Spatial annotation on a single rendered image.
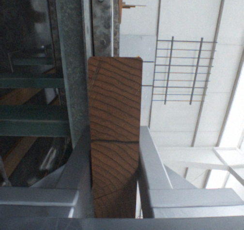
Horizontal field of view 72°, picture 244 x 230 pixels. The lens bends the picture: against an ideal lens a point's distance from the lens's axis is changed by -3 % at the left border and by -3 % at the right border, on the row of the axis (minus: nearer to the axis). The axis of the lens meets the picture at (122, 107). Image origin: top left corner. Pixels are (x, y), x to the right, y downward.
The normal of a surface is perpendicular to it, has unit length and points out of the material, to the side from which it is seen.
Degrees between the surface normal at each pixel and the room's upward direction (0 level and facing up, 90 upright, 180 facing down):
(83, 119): 90
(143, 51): 90
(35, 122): 90
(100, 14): 90
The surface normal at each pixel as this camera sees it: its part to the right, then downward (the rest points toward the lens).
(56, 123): 0.00, 0.42
